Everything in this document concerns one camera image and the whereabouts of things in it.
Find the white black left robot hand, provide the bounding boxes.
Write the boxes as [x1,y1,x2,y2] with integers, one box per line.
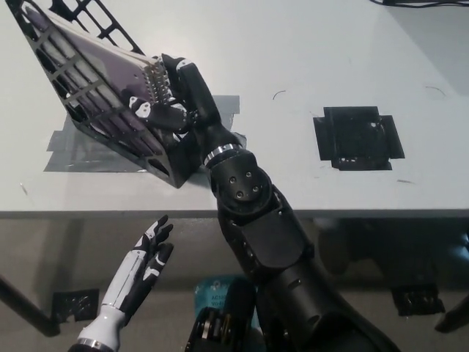
[100,214,176,317]

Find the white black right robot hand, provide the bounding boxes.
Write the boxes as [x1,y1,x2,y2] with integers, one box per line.
[128,54,224,135]

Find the purple spiral notebook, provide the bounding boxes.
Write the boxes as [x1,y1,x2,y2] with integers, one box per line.
[25,5,173,155]

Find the black plastic file shelf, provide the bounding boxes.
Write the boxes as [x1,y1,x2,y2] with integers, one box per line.
[7,0,206,190]

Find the black robot body blocks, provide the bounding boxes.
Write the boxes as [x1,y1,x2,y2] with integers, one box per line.
[185,282,265,352]

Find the teal cardboard box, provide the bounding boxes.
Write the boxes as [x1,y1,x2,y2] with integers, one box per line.
[195,276,257,311]

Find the black table leg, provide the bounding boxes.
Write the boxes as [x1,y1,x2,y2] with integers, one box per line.
[0,274,62,338]

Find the grey tape patch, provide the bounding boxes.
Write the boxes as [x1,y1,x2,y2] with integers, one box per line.
[43,95,250,173]

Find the black cable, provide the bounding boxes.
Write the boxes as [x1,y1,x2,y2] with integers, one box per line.
[369,0,469,7]

